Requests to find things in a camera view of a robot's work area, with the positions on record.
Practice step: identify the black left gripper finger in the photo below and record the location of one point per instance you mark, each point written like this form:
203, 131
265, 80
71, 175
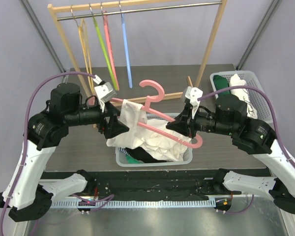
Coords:
115, 127
112, 111

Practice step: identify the pink hanger with striped top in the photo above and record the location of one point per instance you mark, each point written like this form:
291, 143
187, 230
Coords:
109, 46

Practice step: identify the green tank top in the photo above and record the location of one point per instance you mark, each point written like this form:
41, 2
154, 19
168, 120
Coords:
132, 160

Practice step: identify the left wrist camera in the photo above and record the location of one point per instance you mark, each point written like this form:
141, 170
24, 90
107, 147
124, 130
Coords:
104, 91

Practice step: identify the black tank top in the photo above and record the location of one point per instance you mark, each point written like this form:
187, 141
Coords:
141, 155

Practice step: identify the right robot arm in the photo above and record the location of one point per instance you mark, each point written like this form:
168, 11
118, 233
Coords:
253, 136

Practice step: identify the blue striped tank top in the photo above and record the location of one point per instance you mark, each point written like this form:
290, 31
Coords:
122, 150

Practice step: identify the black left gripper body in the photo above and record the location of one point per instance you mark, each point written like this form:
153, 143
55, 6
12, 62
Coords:
105, 127

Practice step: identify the folded dark green garment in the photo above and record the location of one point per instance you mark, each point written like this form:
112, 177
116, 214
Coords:
220, 82

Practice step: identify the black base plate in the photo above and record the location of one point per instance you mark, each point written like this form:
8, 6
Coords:
151, 185

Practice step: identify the white slotted cable duct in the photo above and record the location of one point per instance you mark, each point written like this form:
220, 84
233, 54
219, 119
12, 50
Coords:
77, 203

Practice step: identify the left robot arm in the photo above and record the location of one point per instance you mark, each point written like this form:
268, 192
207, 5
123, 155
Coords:
31, 200

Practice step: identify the white plastic laundry basket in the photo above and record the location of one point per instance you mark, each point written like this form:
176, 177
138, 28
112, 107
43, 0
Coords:
121, 158

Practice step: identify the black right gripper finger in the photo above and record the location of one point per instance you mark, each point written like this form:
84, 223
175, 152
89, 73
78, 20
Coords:
179, 127
182, 118

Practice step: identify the light blue hanger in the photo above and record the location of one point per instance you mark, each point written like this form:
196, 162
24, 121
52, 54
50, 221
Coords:
126, 50

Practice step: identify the aluminium rail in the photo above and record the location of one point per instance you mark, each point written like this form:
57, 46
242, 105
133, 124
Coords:
238, 185

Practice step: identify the white tank top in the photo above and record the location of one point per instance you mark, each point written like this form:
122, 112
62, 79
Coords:
156, 145

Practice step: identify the yellow plastic hanger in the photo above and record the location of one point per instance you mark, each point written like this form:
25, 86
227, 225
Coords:
84, 40

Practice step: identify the folded white printed garment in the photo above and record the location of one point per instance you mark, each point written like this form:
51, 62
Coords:
242, 94

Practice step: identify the wooden clothes rack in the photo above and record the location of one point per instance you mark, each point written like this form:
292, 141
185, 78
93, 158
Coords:
82, 7

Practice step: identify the lime green hanger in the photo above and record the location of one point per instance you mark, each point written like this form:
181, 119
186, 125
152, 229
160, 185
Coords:
100, 38

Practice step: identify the white basket with folded clothes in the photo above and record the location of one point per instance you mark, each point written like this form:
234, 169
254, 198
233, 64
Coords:
256, 99

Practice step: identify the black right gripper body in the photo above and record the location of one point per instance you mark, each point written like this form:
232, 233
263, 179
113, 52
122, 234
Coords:
191, 122

